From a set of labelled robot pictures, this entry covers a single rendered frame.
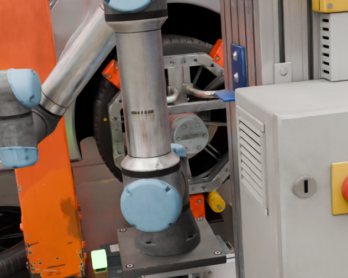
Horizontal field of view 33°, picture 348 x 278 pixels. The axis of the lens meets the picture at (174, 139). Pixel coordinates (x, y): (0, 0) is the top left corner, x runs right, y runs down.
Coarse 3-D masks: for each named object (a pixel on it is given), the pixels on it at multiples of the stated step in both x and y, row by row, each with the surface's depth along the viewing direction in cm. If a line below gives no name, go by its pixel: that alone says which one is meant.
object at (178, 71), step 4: (176, 68) 217; (180, 68) 217; (176, 72) 217; (180, 72) 217; (176, 76) 217; (180, 76) 218; (176, 80) 218; (180, 80) 218; (176, 84) 218; (180, 84) 219; (180, 88) 219; (180, 92) 219; (180, 96) 220; (184, 96) 220; (180, 100) 220; (184, 100) 220
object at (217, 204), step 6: (210, 192) 242; (216, 192) 242; (204, 198) 245; (210, 198) 237; (216, 198) 235; (210, 204) 235; (216, 204) 234; (222, 204) 234; (216, 210) 234; (222, 210) 235
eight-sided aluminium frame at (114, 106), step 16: (176, 64) 216; (192, 64) 217; (208, 64) 218; (112, 112) 215; (112, 128) 217; (112, 144) 223; (224, 160) 233; (208, 176) 235; (224, 176) 230; (192, 192) 230
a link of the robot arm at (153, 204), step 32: (128, 0) 100; (160, 0) 104; (128, 32) 105; (160, 32) 108; (128, 64) 106; (160, 64) 108; (128, 96) 108; (160, 96) 109; (128, 128) 111; (160, 128) 110; (128, 160) 113; (160, 160) 111; (128, 192) 111; (160, 192) 109; (160, 224) 112
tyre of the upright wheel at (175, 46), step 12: (168, 36) 231; (180, 36) 230; (168, 48) 222; (180, 48) 223; (192, 48) 224; (204, 48) 225; (96, 84) 241; (108, 84) 221; (96, 96) 229; (108, 96) 222; (96, 108) 224; (96, 120) 224; (108, 120) 225; (96, 132) 225; (108, 132) 226; (108, 144) 227; (108, 156) 228; (108, 168) 232; (120, 180) 232; (204, 192) 240
